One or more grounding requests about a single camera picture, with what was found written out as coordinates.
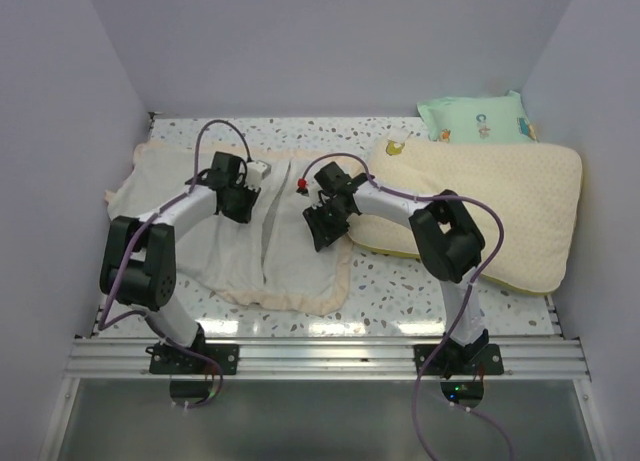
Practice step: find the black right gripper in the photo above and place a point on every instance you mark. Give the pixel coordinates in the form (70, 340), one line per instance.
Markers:
(324, 234)

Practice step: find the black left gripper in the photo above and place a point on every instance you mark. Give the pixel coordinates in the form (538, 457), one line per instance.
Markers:
(245, 215)

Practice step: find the white pillowcase with cream ruffle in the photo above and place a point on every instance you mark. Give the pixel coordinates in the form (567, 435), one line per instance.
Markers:
(271, 261)

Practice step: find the cream yellow dotted pillow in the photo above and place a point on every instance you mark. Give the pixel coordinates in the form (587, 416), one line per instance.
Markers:
(533, 188)

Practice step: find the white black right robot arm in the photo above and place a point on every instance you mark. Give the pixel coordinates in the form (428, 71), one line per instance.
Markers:
(448, 241)

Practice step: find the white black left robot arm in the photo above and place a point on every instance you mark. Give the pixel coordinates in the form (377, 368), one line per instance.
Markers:
(139, 267)

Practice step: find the green cartoon print pillow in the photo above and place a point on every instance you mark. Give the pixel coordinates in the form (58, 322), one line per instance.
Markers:
(496, 120)

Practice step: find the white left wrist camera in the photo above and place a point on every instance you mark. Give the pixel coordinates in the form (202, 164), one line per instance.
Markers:
(257, 171)

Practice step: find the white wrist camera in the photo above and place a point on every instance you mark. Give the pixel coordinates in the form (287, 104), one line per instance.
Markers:
(315, 195)
(257, 171)

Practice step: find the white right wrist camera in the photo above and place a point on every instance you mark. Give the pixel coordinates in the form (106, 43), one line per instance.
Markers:
(315, 195)

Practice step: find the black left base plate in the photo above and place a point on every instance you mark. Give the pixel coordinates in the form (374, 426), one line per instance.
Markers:
(200, 358)

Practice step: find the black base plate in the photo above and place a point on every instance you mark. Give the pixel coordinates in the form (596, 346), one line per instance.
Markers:
(200, 358)
(478, 358)

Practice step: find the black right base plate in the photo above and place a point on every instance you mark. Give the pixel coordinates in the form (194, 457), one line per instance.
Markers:
(478, 358)

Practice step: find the aluminium front rail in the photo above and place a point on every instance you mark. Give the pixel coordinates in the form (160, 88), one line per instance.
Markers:
(333, 358)

